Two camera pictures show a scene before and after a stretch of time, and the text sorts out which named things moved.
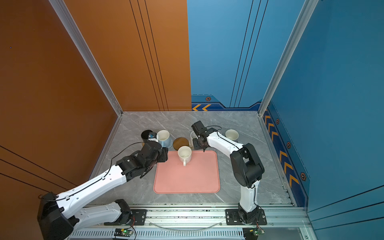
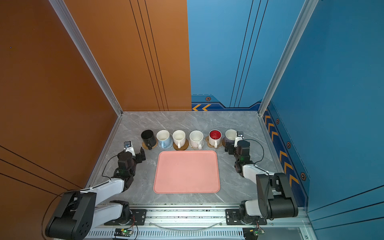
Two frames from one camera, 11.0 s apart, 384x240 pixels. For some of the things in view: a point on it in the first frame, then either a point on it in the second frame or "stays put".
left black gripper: x=164 y=153 to x=138 y=157
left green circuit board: x=123 y=232 stays put
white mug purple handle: x=232 y=134 stays put
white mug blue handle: x=164 y=138 stays put
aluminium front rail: x=214 y=217 stays put
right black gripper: x=196 y=146 to x=231 y=146
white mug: x=193 y=135 stays put
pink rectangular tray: x=200 y=175 stays put
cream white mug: x=184 y=154 to x=179 y=138
